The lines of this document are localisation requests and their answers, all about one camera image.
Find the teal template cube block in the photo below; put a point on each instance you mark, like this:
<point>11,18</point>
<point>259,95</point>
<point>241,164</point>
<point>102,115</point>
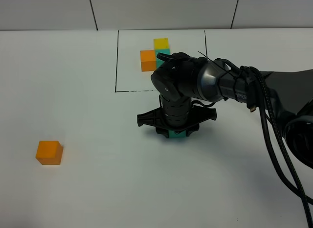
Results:
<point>159,62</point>

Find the yellow template cube block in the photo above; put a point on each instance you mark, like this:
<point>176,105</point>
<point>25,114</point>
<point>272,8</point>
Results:
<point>161,43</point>

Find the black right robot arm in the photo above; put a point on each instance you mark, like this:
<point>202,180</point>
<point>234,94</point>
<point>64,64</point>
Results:
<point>189,87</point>

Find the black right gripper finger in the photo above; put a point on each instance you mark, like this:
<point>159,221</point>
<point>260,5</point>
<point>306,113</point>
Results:
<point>192,129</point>
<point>163,132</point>

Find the orange template cube block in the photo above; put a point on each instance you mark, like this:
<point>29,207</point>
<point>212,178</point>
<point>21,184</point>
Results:
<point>148,60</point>

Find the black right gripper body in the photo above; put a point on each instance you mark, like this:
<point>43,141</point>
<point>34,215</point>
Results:
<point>177,115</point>

